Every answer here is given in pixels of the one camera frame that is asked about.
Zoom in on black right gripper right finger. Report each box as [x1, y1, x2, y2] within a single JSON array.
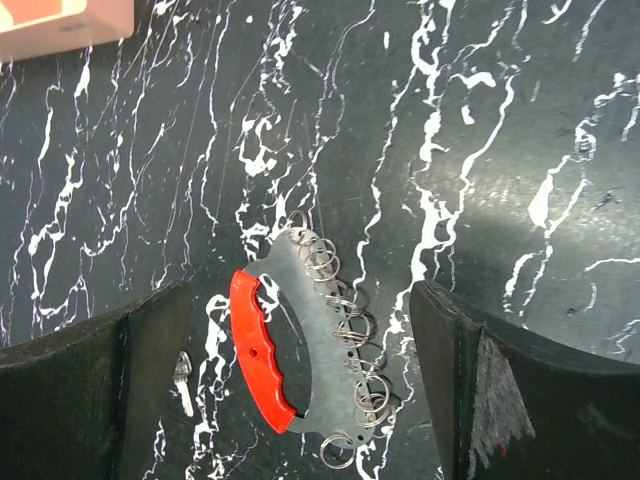
[[410, 281, 639, 479]]

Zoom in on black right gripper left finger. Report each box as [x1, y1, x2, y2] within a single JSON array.
[[1, 282, 193, 479]]

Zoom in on silver key with blue tag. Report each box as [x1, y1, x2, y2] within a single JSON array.
[[173, 350, 194, 417]]

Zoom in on peach plastic desk organizer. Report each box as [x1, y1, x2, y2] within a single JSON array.
[[1, 0, 135, 64]]

